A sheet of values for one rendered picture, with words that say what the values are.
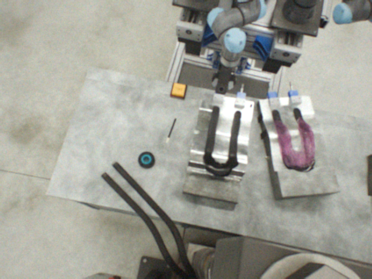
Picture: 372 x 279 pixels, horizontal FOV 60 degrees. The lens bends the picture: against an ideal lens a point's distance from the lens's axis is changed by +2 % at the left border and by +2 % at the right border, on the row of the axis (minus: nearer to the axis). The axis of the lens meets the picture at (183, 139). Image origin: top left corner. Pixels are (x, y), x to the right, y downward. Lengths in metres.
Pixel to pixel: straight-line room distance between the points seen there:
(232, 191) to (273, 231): 0.26
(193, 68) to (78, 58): 0.98
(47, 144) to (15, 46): 0.91
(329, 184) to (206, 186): 0.55
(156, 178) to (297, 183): 0.65
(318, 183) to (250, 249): 1.26
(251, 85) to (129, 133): 1.15
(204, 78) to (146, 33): 0.75
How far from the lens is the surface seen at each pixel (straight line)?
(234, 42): 1.19
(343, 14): 1.38
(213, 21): 1.27
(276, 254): 0.33
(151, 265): 2.31
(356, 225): 1.73
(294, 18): 1.71
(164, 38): 2.86
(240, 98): 1.60
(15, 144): 2.70
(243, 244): 0.32
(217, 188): 1.49
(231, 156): 1.48
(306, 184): 1.54
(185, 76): 2.42
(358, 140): 1.84
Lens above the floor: 2.32
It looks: 72 degrees down
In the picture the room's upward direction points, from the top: 4 degrees clockwise
